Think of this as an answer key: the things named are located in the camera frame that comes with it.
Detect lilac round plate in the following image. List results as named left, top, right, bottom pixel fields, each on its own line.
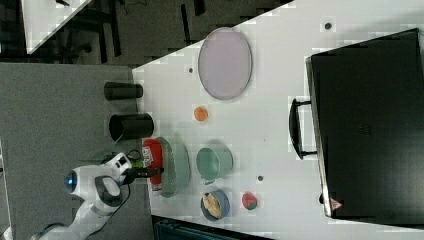
left=198, top=27, right=252, bottom=100

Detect red green strawberry toy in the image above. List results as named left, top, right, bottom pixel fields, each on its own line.
left=242, top=192, right=258, bottom=211

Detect black cylinder small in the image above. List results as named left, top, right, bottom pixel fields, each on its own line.
left=104, top=82, right=144, bottom=101

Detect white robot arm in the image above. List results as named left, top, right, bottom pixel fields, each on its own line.
left=31, top=163, right=164, bottom=240

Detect dark crate at edge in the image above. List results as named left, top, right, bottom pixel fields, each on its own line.
left=152, top=215, right=271, bottom=240

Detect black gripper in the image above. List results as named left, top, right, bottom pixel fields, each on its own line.
left=123, top=168, right=164, bottom=185

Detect red plush ketchup bottle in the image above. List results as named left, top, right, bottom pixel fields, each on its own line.
left=142, top=139, right=164, bottom=195

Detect blue bowl with bread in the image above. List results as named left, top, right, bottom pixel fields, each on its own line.
left=200, top=190, right=230, bottom=222

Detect white background table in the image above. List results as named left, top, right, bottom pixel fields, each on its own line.
left=20, top=0, right=93, bottom=54

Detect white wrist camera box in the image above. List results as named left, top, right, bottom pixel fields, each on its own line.
left=105, top=153, right=132, bottom=178

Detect black cylinder large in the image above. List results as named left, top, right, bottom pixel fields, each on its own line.
left=109, top=113, right=154, bottom=142

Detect mint green cup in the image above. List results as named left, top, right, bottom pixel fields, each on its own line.
left=196, top=144, right=233, bottom=185

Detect small orange fruit toy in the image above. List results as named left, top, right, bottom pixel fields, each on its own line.
left=194, top=106, right=208, bottom=122

